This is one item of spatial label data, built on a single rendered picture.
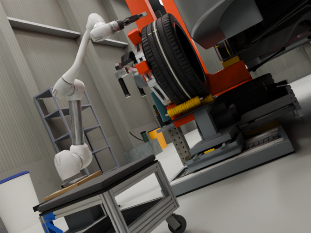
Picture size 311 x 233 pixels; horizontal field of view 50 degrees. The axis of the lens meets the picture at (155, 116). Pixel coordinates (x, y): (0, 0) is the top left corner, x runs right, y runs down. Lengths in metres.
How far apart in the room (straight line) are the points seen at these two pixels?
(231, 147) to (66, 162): 1.27
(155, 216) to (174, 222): 0.14
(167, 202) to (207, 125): 1.14
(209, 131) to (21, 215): 3.16
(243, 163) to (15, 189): 3.49
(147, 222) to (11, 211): 3.76
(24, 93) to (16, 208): 2.67
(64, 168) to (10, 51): 4.62
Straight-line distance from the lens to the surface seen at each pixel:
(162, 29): 2.26
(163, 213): 1.32
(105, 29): 2.48
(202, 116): 2.40
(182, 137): 3.02
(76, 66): 2.60
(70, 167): 2.68
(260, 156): 1.99
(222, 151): 2.15
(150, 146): 7.94
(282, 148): 1.99
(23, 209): 4.87
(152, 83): 2.25
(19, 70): 6.88
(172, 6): 5.02
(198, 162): 2.19
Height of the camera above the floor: 0.40
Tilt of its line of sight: 3 degrees up
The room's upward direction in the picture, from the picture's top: 24 degrees counter-clockwise
